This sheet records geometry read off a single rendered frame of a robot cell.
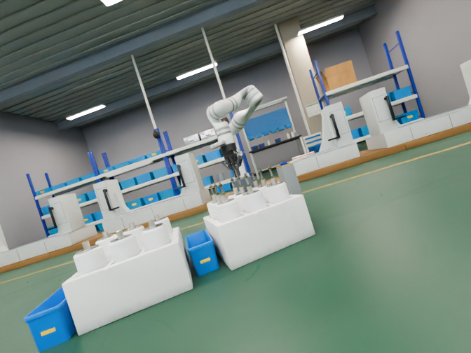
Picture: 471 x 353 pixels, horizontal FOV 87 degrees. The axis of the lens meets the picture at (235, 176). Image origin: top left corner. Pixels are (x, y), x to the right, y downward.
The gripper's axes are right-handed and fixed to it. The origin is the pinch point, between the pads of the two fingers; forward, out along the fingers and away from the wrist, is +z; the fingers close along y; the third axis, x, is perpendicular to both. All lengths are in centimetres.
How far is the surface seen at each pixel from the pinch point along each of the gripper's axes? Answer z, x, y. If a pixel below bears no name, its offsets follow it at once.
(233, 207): 12.7, 17.1, -9.1
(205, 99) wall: -300, -586, 608
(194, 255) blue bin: 26.2, 32.0, 5.4
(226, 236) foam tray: 21.7, 24.9, -8.4
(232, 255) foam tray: 29.4, 24.8, -8.5
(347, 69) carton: -143, -530, 88
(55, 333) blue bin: 31, 78, 24
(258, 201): 13.7, 8.0, -14.7
